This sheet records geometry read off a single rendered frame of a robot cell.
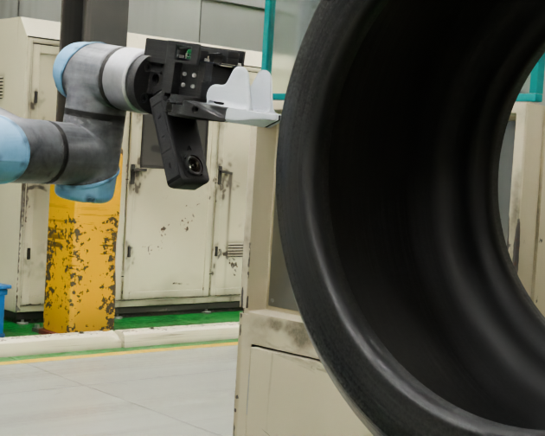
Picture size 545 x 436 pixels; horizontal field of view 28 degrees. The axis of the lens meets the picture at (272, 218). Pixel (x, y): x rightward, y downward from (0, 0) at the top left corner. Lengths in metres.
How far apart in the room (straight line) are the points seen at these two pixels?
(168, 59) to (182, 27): 9.70
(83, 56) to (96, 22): 5.43
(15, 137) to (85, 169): 0.12
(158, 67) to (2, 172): 0.21
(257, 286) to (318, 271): 1.00
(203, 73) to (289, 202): 0.27
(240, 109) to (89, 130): 0.26
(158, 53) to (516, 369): 0.52
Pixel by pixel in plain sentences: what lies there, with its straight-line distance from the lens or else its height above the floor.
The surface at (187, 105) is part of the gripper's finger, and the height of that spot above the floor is 1.22.
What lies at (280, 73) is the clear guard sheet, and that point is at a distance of 1.90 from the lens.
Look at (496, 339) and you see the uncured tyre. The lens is 1.14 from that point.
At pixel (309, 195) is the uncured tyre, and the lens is 0.93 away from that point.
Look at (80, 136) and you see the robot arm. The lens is 1.31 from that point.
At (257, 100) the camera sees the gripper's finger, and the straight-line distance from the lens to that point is 1.17.
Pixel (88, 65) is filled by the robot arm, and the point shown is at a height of 1.26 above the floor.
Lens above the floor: 1.16
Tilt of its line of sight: 3 degrees down
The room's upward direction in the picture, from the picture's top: 3 degrees clockwise
